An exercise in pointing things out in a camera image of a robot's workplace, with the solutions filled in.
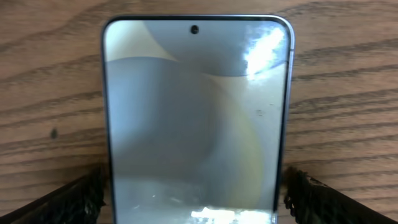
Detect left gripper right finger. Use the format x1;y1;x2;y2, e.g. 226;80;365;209
282;167;397;224

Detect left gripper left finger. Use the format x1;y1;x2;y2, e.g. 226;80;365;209
1;167;106;224

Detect blue Samsung Galaxy smartphone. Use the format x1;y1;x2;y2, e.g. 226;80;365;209
101;14;295;223

